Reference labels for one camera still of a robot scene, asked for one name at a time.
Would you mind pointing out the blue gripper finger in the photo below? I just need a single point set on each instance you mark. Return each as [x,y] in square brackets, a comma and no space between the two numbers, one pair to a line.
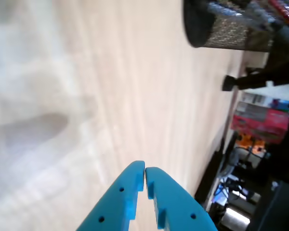
[118,204]
[178,204]

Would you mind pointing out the red retractable pen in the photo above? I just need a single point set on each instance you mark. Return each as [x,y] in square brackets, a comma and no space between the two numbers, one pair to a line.
[284,12]

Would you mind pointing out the black mesh pen holder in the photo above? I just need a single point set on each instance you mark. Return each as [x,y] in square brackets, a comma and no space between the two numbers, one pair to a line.
[219,31]

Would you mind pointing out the red cardboard box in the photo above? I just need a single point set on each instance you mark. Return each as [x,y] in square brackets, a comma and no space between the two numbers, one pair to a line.
[262,122]

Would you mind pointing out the black tripod leg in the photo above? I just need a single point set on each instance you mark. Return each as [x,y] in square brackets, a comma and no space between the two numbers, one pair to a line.
[250,81]

